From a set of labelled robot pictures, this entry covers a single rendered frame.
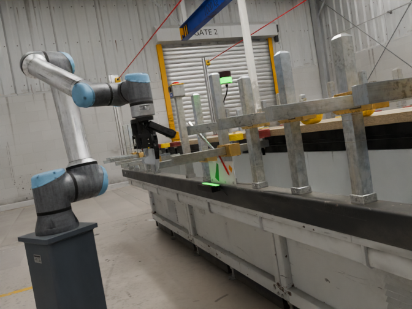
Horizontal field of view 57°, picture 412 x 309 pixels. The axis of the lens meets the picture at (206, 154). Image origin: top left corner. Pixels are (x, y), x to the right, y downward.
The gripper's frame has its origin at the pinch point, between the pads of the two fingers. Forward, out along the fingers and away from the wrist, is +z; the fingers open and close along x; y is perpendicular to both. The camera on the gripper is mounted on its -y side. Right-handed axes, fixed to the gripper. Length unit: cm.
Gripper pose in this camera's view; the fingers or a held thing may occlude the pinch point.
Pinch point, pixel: (157, 167)
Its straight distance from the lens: 146.8
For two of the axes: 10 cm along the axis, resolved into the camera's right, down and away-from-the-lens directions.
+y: -9.1, 1.7, -3.7
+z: 1.6, 9.9, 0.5
